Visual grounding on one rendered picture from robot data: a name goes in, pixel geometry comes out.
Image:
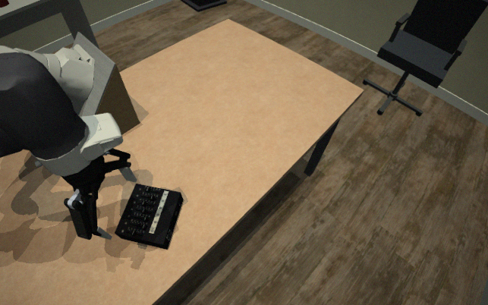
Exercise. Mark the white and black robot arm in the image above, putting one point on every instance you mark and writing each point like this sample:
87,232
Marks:
36,111

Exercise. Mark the black lighting desk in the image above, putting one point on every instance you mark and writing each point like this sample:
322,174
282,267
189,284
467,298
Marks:
159,212

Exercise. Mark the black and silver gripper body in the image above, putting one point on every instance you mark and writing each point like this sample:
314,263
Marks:
82,179

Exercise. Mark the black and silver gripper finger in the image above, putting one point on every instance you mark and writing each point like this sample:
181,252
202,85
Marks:
83,213
122,165

